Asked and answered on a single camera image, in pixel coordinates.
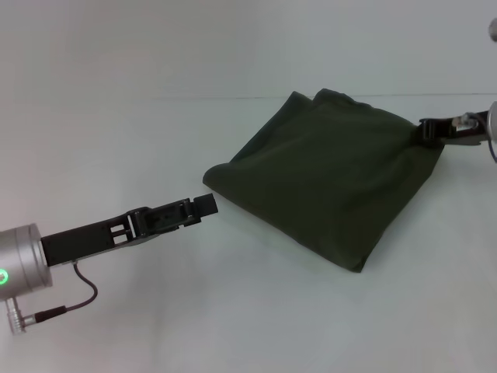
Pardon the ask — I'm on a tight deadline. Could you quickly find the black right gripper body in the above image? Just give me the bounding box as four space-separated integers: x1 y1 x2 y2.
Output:
438 110 491 148

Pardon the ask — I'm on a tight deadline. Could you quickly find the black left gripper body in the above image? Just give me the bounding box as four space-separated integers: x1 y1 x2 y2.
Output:
40 205 151 268

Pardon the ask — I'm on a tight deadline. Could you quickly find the black cable with silver plug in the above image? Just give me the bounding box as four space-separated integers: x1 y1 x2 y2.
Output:
5 260 99 335
452 111 497 164

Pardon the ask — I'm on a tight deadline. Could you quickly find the dark green FREE t-shirt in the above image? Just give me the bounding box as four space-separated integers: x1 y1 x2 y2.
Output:
202 88 444 274

